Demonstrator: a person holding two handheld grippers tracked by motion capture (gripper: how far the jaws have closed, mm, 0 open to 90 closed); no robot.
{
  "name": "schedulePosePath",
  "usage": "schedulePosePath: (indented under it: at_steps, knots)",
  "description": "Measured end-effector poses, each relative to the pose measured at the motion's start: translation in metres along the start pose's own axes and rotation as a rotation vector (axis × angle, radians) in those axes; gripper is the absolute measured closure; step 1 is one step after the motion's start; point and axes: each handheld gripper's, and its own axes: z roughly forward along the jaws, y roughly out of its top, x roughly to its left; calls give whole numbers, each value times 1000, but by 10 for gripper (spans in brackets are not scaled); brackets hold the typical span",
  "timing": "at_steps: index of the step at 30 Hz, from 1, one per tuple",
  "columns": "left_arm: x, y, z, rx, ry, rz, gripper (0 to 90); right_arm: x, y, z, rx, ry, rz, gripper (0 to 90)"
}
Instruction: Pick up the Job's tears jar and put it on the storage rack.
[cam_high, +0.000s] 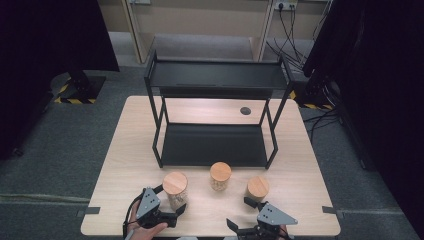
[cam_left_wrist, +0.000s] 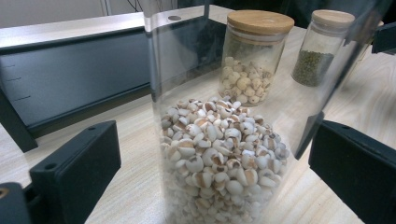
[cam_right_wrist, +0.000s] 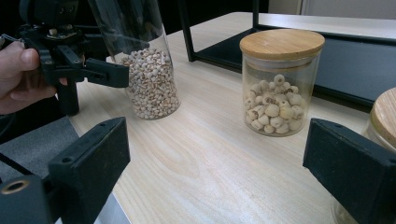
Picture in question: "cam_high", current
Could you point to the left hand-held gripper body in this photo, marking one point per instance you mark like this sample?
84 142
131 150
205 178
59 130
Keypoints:
148 205

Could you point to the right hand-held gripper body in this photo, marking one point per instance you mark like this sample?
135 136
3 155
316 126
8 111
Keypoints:
275 216

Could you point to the short glass jar wooden lid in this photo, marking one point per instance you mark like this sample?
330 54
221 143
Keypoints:
258 186

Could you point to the tall glass jar wooden lid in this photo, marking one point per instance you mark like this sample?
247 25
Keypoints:
175 182

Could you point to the medium glass jar wooden lid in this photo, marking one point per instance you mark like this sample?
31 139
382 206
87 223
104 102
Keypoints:
220 171

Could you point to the black metal two-tier shelf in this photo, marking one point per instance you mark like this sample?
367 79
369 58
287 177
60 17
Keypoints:
216 143

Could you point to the person's right hand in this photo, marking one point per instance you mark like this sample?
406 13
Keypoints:
284 233

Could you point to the person's left hand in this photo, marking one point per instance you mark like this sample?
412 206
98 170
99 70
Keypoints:
143 231

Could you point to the black tape strip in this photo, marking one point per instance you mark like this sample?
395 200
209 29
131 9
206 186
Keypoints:
91 210
330 210

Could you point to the black round table grommet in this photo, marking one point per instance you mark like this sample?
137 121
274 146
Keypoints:
245 111

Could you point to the striped black stand base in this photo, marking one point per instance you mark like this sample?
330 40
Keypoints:
83 90
313 96

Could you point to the dark curtain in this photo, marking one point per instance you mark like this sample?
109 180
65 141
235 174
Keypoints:
40 50
383 83

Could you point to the beige wooden furniture frame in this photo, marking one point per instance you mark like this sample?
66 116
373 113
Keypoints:
200 16

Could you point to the white wall socket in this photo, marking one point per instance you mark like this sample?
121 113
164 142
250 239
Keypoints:
285 4

